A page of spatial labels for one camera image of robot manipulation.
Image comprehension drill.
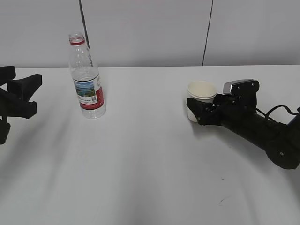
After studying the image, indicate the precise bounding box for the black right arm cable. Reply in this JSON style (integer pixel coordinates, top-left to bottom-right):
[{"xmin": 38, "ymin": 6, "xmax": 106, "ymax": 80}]
[{"xmin": 255, "ymin": 105, "xmax": 300, "ymax": 122}]

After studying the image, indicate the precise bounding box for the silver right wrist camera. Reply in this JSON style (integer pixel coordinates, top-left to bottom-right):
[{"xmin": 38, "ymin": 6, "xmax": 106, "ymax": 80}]
[{"xmin": 223, "ymin": 79, "xmax": 260, "ymax": 97}]

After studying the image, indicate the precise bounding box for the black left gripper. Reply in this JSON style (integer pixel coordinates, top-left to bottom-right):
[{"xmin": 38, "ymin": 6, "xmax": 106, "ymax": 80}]
[{"xmin": 0, "ymin": 66, "xmax": 42, "ymax": 144}]

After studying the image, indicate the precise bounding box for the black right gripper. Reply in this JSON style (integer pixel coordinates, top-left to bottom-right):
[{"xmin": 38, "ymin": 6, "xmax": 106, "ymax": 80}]
[{"xmin": 186, "ymin": 94, "xmax": 270, "ymax": 141}]

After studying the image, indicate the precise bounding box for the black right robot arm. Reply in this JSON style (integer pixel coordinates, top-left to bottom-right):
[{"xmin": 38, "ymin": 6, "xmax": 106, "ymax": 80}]
[{"xmin": 186, "ymin": 94, "xmax": 300, "ymax": 169}]

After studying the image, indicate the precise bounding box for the white paper cup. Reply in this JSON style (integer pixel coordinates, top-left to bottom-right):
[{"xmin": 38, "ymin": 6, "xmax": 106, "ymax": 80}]
[{"xmin": 186, "ymin": 81, "xmax": 218, "ymax": 123}]

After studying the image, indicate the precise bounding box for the clear plastic water bottle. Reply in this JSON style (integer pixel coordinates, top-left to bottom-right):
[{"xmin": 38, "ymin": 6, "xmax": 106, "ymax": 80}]
[{"xmin": 68, "ymin": 32, "xmax": 106, "ymax": 119}]

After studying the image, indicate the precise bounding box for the black hanging cable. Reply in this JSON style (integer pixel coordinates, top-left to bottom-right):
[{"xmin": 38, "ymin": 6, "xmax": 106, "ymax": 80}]
[{"xmin": 79, "ymin": 0, "xmax": 94, "ymax": 68}]

